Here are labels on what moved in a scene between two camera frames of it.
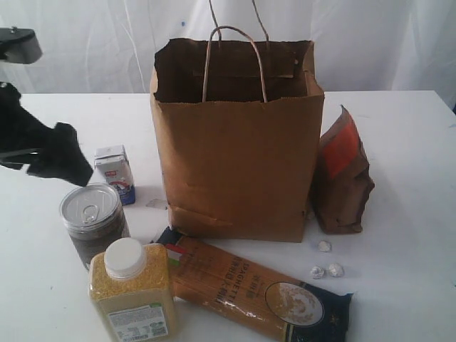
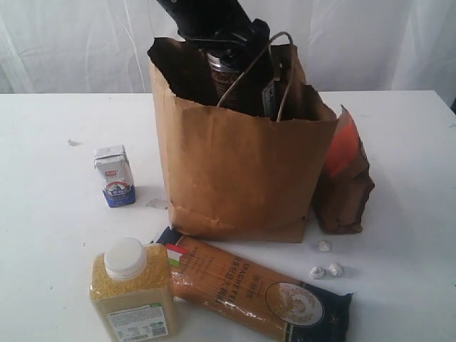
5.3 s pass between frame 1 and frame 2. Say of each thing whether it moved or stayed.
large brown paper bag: stayed
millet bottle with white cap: stayed
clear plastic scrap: stayed
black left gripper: moved
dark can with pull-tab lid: moved
